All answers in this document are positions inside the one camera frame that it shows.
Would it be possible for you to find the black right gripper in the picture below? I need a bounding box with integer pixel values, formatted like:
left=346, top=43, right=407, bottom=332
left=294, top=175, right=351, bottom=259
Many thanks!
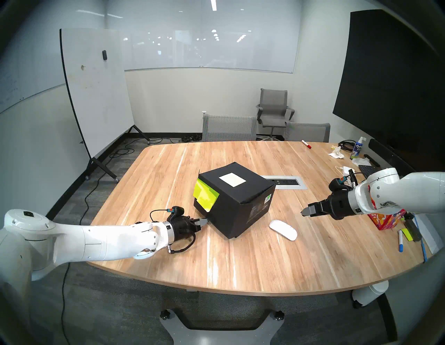
left=301, top=191, right=351, bottom=220

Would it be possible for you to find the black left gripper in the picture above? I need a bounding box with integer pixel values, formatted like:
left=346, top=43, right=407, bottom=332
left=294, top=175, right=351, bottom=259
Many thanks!
left=170, top=215, right=209, bottom=243

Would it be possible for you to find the white computer mouse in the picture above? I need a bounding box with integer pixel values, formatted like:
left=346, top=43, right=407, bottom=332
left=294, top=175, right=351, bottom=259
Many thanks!
left=269, top=220, right=298, bottom=241

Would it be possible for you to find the black cardboard box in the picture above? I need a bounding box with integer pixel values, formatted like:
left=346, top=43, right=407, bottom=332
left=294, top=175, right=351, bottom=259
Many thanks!
left=193, top=162, right=276, bottom=240

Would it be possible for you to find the colourful tissue box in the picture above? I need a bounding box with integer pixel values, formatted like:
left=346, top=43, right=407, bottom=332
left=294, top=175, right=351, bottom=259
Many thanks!
left=367, top=195, right=406, bottom=231

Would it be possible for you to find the yellow sticky note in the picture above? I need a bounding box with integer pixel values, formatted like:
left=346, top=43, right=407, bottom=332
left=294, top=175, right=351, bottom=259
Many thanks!
left=197, top=186, right=220, bottom=212

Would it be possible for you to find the green sticky note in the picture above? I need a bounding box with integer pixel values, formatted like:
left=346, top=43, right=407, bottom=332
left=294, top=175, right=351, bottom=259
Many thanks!
left=193, top=179, right=208, bottom=200

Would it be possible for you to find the silver table outlet panel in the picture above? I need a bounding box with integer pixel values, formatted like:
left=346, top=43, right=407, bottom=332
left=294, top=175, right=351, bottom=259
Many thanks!
left=262, top=176, right=308, bottom=190

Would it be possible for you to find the square paper sticker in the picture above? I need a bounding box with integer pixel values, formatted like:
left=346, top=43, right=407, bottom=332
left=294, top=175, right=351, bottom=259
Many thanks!
left=219, top=172, right=246, bottom=188

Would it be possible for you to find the whiteboard cleaner spray bottle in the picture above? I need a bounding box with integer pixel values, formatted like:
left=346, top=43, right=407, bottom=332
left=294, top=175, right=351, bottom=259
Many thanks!
left=350, top=136, right=367, bottom=160

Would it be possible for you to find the grey fabric chair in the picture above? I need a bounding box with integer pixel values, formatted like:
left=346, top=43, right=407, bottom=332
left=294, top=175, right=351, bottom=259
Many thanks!
left=284, top=122, right=331, bottom=143

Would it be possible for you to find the black video bar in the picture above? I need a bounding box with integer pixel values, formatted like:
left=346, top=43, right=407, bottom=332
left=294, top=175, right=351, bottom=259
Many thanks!
left=369, top=138, right=416, bottom=174

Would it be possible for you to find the black whiteboard eraser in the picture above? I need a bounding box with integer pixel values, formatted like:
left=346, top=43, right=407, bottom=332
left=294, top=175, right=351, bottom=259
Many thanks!
left=403, top=213, right=423, bottom=242

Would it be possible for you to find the grey mesh chair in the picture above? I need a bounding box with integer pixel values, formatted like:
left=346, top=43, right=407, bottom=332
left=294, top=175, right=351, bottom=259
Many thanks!
left=202, top=113, right=258, bottom=142

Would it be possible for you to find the blue pen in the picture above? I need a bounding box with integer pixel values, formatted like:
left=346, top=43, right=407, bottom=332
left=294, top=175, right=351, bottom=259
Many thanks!
left=414, top=216, right=428, bottom=262

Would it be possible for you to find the grey office chair with armrests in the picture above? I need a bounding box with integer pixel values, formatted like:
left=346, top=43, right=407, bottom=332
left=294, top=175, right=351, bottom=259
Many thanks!
left=256, top=88, right=295, bottom=141

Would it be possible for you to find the rolling whiteboard with stand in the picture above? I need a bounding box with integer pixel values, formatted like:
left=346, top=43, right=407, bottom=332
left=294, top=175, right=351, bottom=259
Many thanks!
left=60, top=29, right=151, bottom=182

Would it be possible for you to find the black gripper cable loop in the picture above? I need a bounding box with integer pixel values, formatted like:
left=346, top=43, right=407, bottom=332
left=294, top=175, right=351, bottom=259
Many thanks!
left=168, top=232, right=196, bottom=254

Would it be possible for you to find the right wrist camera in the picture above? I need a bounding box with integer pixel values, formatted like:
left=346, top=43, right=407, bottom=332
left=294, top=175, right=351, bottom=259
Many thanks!
left=329, top=169, right=358, bottom=192

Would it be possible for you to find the grey robot base frame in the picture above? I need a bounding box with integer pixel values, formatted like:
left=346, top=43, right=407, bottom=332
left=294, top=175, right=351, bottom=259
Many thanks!
left=159, top=309, right=285, bottom=345

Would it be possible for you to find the large black wall screen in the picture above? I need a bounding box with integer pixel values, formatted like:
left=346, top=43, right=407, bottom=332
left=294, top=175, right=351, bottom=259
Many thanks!
left=333, top=9, right=445, bottom=166

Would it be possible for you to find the black floor cable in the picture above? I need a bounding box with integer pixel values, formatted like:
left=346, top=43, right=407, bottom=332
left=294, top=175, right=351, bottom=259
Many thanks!
left=61, top=153, right=117, bottom=345

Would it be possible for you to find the wall glass whiteboard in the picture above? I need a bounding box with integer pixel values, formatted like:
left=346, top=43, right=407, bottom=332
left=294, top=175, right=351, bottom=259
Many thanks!
left=106, top=0, right=303, bottom=73
left=0, top=21, right=66, bottom=113

